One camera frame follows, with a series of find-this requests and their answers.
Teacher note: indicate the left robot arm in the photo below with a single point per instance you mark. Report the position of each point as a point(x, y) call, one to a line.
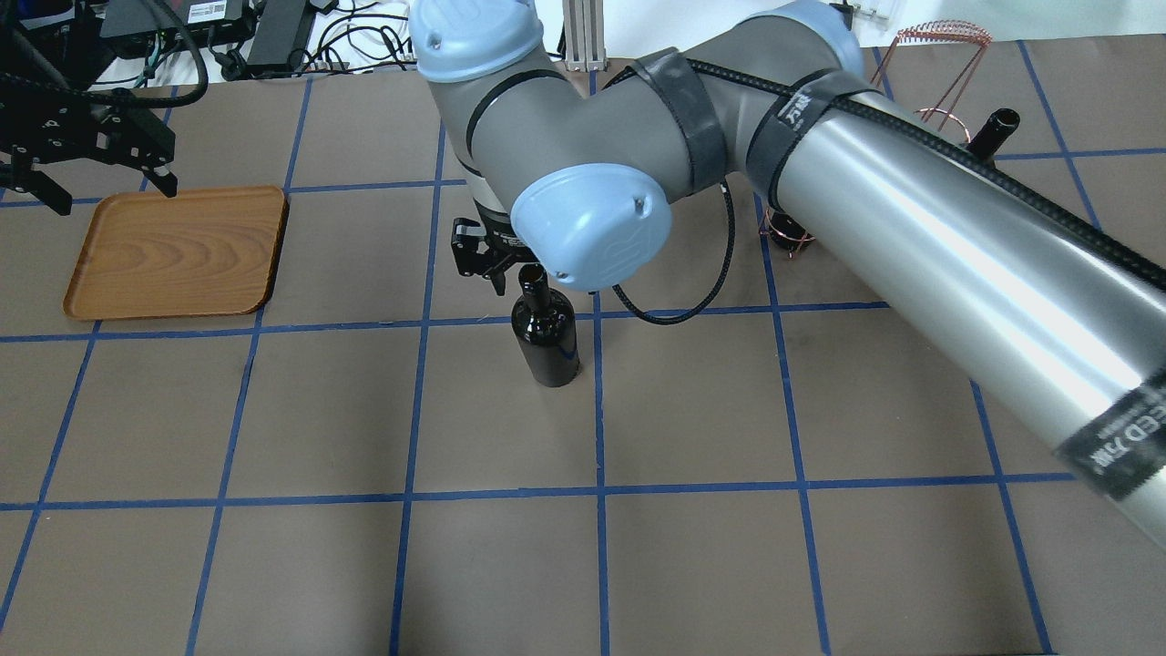
point(24, 61)

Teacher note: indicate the copper wire bottle basket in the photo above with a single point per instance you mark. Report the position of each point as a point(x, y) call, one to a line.
point(933, 64)

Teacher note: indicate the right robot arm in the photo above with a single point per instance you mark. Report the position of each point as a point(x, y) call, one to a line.
point(1054, 318)

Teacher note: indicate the wooden tray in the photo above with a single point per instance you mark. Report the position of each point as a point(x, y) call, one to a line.
point(203, 253)

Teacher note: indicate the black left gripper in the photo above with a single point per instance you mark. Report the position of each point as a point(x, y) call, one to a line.
point(56, 137)

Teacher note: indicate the aluminium frame post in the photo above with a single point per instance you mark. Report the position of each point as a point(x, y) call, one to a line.
point(583, 35)

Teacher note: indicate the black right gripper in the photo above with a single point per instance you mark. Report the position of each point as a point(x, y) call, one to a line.
point(477, 251)

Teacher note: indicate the dark wine bottle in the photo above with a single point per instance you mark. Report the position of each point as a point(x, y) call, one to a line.
point(544, 324)
point(999, 126)
point(787, 233)

